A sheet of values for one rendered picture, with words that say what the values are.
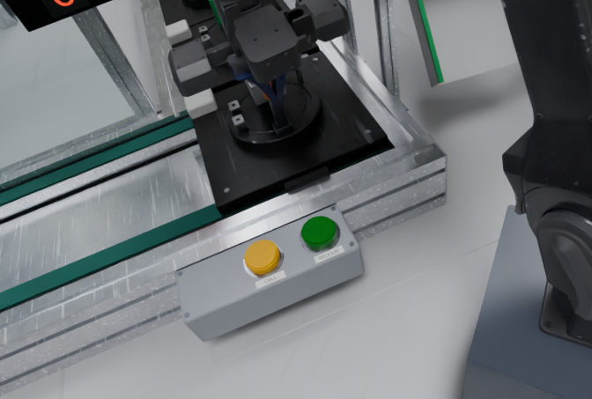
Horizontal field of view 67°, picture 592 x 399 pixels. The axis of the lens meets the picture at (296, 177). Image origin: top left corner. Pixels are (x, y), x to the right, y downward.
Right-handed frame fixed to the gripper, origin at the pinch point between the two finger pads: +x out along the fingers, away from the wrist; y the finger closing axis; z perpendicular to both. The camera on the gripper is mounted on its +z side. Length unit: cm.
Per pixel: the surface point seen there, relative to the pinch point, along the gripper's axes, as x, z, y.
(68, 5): -8.8, -17.9, -19.1
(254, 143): 10.6, -3.3, -4.4
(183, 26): 10.5, -42.8, -8.5
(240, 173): 12.4, -0.8, -7.7
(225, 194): 12.4, 1.8, -10.4
